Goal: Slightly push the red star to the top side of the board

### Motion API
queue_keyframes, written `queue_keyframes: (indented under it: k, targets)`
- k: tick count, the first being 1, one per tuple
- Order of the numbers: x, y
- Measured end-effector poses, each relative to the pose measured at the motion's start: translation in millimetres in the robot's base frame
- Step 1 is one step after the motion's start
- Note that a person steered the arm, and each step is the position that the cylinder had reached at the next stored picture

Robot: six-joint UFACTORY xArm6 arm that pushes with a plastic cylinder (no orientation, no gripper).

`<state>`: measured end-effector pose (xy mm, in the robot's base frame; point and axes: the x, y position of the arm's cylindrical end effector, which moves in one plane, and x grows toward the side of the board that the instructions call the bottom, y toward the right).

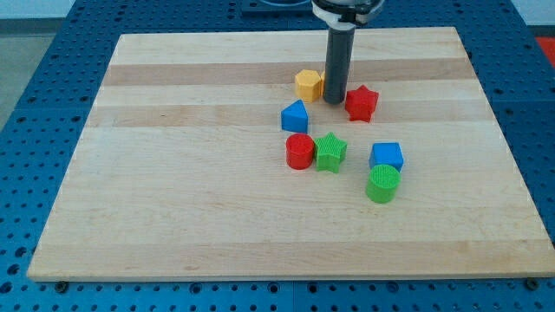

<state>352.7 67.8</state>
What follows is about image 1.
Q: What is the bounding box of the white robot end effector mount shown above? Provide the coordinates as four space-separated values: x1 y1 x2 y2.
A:
311 0 385 30

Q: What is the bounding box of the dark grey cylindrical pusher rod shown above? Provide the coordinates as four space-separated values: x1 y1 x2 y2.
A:
323 28 355 105

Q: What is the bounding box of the red star block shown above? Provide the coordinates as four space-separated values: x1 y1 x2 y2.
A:
345 85 379 123

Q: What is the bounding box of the green star block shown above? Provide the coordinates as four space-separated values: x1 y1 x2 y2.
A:
314 132 348 173

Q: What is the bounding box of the wooden board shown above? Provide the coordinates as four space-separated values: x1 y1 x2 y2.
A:
28 27 554 282

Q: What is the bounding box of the yellow block behind rod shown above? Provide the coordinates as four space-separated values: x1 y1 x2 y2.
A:
320 71 325 97

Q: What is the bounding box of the yellow hexagon block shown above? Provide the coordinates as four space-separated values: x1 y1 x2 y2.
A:
295 69 322 102

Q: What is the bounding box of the blue triangle block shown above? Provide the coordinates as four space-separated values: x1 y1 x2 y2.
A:
281 100 309 133

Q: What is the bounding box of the red cylinder block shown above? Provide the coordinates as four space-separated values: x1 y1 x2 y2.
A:
285 133 315 170

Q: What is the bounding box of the blue cube block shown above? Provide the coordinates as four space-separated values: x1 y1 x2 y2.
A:
369 142 404 172

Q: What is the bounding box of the green cylinder block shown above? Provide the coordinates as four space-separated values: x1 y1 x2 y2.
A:
365 165 402 204

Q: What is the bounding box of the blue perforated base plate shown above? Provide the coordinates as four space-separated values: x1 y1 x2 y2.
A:
1 1 554 311

